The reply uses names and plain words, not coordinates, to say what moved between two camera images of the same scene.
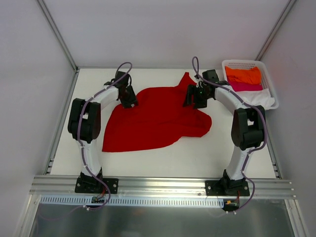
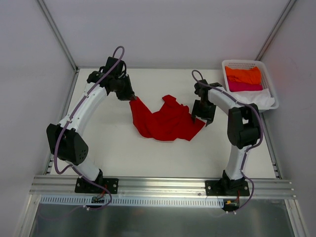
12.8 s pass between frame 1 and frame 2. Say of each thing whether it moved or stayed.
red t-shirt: moved
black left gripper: moved
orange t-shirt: stayed
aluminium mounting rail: stayed
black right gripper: moved
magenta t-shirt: stayed
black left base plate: stayed
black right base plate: stayed
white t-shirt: stayed
